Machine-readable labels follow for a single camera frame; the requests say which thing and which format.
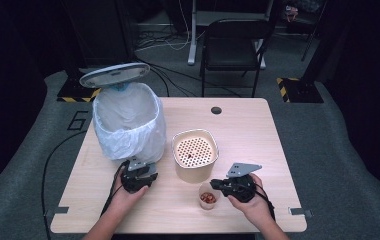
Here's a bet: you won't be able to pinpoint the small beige cup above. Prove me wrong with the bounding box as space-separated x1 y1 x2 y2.
197 181 222 211

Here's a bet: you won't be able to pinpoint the black stand base striped edge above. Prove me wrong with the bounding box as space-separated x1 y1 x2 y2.
275 76 325 104
56 77 102 104

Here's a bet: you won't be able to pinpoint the red food scraps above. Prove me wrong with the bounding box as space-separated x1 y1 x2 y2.
200 191 218 205

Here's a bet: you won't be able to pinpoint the beige container with perforated strainer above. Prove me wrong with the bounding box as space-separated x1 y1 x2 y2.
171 128 220 184

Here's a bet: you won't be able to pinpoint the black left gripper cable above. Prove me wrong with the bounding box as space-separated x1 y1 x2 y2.
100 160 130 218

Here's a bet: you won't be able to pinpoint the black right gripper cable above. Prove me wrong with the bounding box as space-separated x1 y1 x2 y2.
253 182 277 222

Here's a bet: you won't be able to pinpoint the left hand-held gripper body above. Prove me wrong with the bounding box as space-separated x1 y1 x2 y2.
120 158 159 194

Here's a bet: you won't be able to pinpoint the person's right hand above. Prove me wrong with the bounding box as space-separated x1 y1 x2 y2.
227 173 274 229

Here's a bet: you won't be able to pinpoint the grey metal table bracket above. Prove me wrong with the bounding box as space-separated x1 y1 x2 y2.
287 206 314 218
43 206 70 218

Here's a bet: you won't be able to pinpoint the white desk leg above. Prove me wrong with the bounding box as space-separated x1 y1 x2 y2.
186 0 199 66

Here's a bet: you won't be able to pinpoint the black floor cable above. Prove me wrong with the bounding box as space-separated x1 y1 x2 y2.
40 129 88 240

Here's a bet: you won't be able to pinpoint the person's left hand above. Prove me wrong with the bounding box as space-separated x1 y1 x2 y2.
110 166 150 214

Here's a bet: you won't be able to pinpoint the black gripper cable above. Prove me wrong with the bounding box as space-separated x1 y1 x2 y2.
253 182 277 222
100 160 130 218

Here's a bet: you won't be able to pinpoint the white lidded trash bin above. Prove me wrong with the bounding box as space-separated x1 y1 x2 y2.
78 62 168 164

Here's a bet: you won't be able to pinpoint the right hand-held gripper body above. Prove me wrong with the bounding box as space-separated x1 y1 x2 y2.
224 162 263 204

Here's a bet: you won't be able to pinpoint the white floor cable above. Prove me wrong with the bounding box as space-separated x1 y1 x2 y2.
134 0 192 53

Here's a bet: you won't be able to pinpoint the white plastic trash bag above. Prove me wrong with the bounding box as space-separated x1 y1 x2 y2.
92 82 168 164

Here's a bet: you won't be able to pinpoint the black folding chair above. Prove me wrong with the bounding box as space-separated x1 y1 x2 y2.
199 18 273 99

